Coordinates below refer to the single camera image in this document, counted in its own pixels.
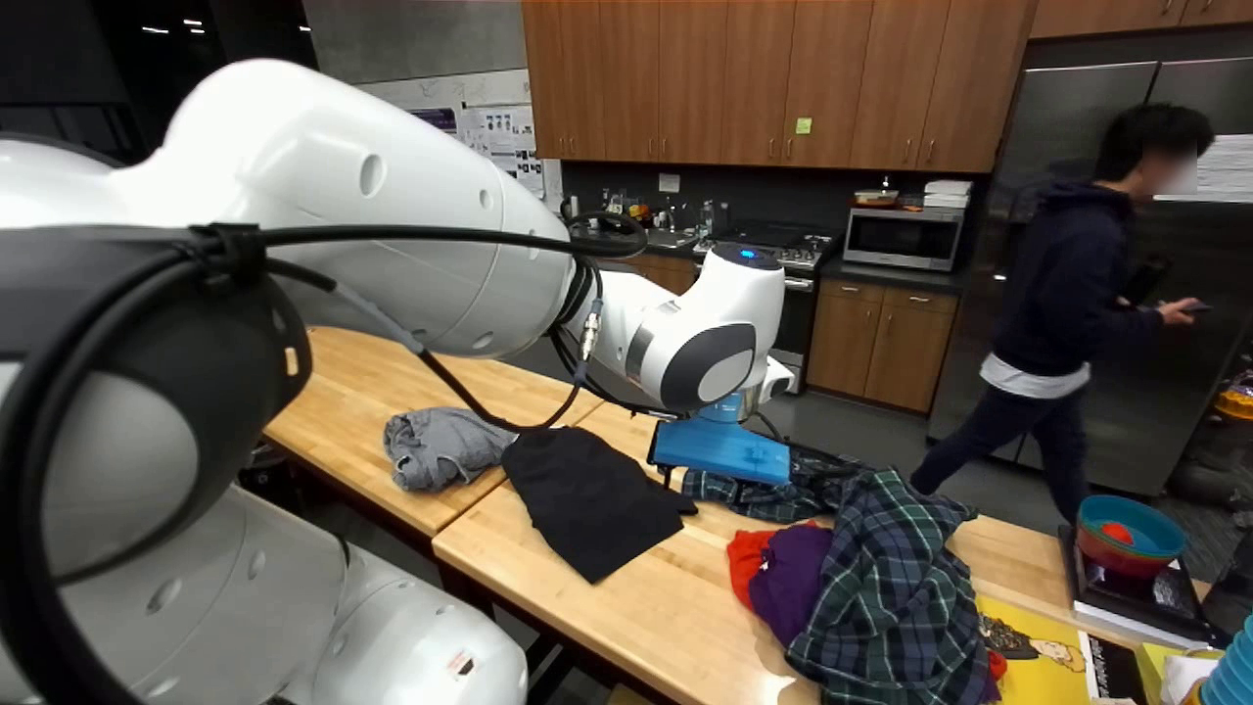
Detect green blue checked shirt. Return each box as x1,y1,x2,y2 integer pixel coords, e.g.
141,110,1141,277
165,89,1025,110
688,444,1003,705

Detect silver microwave oven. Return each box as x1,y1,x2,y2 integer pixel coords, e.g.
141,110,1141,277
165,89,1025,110
837,205,971,277

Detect purple shirt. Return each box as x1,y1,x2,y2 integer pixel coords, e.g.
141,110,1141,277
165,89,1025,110
744,523,843,645

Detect yellow box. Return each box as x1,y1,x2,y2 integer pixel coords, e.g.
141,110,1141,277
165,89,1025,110
971,593,1106,705

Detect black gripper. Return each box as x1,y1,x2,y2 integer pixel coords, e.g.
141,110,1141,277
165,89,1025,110
679,466,785,517

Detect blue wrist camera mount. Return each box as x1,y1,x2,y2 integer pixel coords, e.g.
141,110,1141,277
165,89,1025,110
648,387,800,494

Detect stack of blue cups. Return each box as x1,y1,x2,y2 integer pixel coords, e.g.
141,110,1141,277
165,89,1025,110
1197,613,1253,705

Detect black folded garment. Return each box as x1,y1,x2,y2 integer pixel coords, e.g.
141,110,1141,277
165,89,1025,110
501,423,702,588

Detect stack of white plates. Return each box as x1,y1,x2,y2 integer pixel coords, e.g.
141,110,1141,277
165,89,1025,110
919,178,979,217

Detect wooden wall cabinets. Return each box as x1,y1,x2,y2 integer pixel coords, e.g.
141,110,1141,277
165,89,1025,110
522,0,1037,178

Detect person in dark hoodie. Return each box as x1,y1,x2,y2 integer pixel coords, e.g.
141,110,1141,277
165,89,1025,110
909,101,1218,529

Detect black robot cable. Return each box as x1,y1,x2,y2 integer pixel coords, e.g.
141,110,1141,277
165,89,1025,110
0,221,659,705

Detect stainless steel refrigerator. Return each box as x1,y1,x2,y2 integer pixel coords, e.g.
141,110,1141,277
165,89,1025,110
923,54,1253,500

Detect built-in kitchen oven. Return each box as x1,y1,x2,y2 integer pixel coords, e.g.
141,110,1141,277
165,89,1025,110
774,235,843,355

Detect teal bowl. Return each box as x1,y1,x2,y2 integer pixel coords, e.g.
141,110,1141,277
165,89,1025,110
1073,494,1195,570

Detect white wall poster board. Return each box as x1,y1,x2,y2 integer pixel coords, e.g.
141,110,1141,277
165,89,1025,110
368,66,569,217

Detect red orange garment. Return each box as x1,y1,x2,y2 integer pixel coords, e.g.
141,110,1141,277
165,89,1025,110
723,524,789,613

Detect wooden cabinet over refrigerator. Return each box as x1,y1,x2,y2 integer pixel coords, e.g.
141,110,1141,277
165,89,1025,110
1025,0,1253,43

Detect narrow wooden base cabinet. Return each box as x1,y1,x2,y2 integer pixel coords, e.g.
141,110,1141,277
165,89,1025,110
804,272,960,419

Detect grey crumpled garment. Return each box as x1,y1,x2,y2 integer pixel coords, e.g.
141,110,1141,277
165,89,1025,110
381,405,522,498

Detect white paper sheet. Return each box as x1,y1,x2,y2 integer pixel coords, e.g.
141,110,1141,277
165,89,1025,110
1197,124,1253,207

